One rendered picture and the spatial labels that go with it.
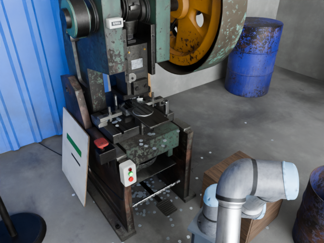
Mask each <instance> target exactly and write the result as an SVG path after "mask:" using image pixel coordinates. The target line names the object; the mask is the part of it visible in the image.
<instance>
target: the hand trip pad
mask: <svg viewBox="0 0 324 243"><path fill-rule="evenodd" d="M94 144H95V145H96V146H97V147H98V148H100V149H103V147H105V146H107V145H108V141H107V140H106V139H105V138H103V137H101V138H99V139H96V140H95V141H94Z"/></svg>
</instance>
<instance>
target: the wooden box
mask: <svg viewBox="0 0 324 243"><path fill-rule="evenodd" d="M244 158H249V159H253V158H251V157H250V156H248V155H246V154H245V153H243V152H241V151H240V150H239V151H237V152H236V153H234V154H233V155H231V156H229V157H228V158H226V159H225V160H223V161H221V162H220V163H218V164H216V165H215V166H213V167H212V168H210V169H208V170H207V171H205V172H204V175H203V183H202V195H201V204H200V208H202V206H203V196H204V193H205V190H206V189H207V188H208V187H209V186H210V185H212V184H217V183H218V181H219V179H220V177H221V175H222V173H223V172H224V171H225V169H226V168H227V167H228V166H229V165H230V164H232V163H233V162H235V161H236V160H239V159H244ZM282 202H283V199H280V200H278V201H276V202H267V203H266V211H265V213H264V216H263V217H262V218H261V219H251V218H243V217H241V230H240V243H250V242H251V241H252V240H253V239H254V238H255V237H256V236H257V235H258V234H259V233H260V232H261V231H262V230H263V229H264V228H265V227H266V226H267V225H268V224H270V223H271V222H272V221H273V220H274V219H275V218H276V217H277V216H278V213H279V210H280V207H281V205H282Z"/></svg>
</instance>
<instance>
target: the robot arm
mask: <svg viewBox="0 0 324 243"><path fill-rule="evenodd" d="M298 190H299V178H298V172H297V168H296V166H295V165H294V164H293V163H291V162H285V161H283V162H280V161H269V160H258V159H249V158H244V159H239V160H236V161H235V162H233V163H232V164H230V165H229V166H228V167H227V168H226V169H225V171H224V172H223V173H222V175H221V177H220V179H219V181H218V183H217V184H212V185H210V186H209V187H208V188H207V189H206V190H205V193H204V196H203V206H202V211H201V212H200V214H199V216H198V221H197V224H198V228H199V229H200V231H201V232H202V233H203V234H205V235H206V236H209V237H213V238H216V243H240V230H241V217H243V218H251V219H261V218H262V217H263V216H264V213H265V211H266V203H272V202H276V201H278V200H280V199H287V200H294V199H296V198H297V195H298Z"/></svg>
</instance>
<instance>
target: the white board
mask: <svg viewBox="0 0 324 243"><path fill-rule="evenodd" d="M89 145H90V136H89V135H88V134H87V133H86V131H85V130H84V129H83V128H82V127H81V125H80V124H79V123H78V122H77V121H76V120H75V118H74V117H73V116H72V115H71V114H70V112H69V111H68V110H67V109H66V108H65V107H63V144H62V171H63V172H64V174H65V176H66V177H67V179H68V181H69V183H70V184H71V186H72V187H73V189H74V191H75V193H76V194H77V196H78V198H79V200H80V201H81V203H82V205H83V207H85V203H86V189H87V174H88V159H89Z"/></svg>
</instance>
